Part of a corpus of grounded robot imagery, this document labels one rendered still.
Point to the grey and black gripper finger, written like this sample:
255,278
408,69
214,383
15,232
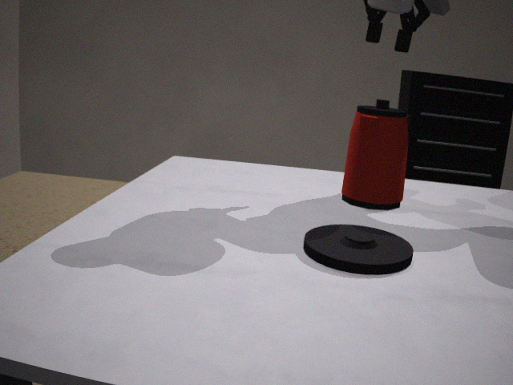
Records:
410,23
375,26

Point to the black round disk with center stud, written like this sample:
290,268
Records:
370,251

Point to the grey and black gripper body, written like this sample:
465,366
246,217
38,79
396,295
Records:
394,6

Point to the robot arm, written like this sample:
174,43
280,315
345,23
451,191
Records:
440,7

